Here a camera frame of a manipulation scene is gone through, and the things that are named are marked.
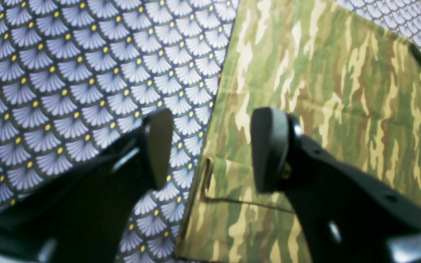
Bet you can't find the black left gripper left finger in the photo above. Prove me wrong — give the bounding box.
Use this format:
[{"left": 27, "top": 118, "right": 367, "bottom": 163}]
[{"left": 0, "top": 108, "right": 173, "bottom": 263}]

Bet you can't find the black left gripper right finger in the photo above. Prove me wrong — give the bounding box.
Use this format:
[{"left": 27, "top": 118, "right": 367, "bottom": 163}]
[{"left": 251, "top": 107, "right": 421, "bottom": 263}]

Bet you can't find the camouflage T-shirt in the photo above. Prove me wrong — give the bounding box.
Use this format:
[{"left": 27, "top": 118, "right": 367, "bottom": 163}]
[{"left": 174, "top": 0, "right": 421, "bottom": 263}]

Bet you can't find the fan-patterned blue tablecloth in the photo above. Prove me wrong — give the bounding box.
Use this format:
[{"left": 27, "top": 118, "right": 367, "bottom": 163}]
[{"left": 0, "top": 0, "right": 421, "bottom": 263}]

